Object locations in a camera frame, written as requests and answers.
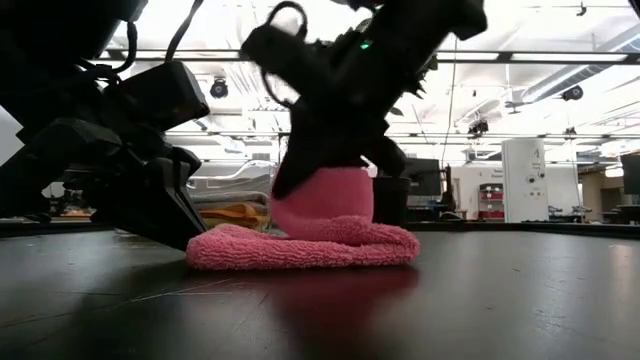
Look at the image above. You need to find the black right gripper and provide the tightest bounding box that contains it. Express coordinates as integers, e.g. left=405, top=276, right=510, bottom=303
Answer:
left=270, top=18, right=437, bottom=202

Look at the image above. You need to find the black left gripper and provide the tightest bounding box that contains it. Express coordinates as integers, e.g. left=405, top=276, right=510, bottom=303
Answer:
left=0, top=118, right=208, bottom=252

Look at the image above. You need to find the pink microfiber towel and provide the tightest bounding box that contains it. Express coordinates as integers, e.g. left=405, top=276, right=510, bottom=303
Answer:
left=185, top=167, right=421, bottom=272

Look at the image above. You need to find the orange microfiber towel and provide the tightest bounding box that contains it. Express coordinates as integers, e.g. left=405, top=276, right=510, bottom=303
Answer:
left=198, top=202, right=272, bottom=232

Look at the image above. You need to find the clear plastic bin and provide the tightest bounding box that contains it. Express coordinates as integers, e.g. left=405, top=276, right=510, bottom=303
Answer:
left=187, top=159, right=281, bottom=234

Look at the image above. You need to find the green potted plant black pot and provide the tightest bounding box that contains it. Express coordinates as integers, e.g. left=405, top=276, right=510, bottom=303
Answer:
left=372, top=52, right=439, bottom=226

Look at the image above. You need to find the black computer monitor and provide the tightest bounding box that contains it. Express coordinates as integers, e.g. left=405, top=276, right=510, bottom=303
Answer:
left=402, top=157, right=442, bottom=197
left=619, top=152, right=640, bottom=196

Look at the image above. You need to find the white pillar machine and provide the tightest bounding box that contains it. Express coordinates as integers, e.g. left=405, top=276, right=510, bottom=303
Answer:
left=501, top=137, right=549, bottom=224

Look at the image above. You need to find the black table mat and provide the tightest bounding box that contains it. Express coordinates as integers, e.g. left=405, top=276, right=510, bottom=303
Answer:
left=0, top=222, right=640, bottom=360

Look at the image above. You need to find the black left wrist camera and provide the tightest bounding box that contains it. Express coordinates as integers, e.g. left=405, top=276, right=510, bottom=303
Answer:
left=118, top=60, right=211, bottom=135

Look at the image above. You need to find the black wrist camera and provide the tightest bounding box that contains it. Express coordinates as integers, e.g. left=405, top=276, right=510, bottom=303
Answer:
left=118, top=60, right=211, bottom=135
left=239, top=23, right=326, bottom=89

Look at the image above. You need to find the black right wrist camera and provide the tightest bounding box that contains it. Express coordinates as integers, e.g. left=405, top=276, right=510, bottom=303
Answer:
left=239, top=23, right=326, bottom=89

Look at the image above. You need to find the red white wall box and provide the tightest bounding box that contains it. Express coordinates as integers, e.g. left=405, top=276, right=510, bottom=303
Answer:
left=478, top=183, right=505, bottom=220

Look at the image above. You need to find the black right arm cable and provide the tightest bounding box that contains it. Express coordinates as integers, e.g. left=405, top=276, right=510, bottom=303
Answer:
left=259, top=0, right=310, bottom=109

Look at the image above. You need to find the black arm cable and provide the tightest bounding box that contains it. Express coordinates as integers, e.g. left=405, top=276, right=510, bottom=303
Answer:
left=259, top=0, right=310, bottom=109
left=163, top=0, right=205, bottom=65

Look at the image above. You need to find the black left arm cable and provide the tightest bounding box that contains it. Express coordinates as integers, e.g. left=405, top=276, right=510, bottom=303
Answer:
left=163, top=0, right=205, bottom=65

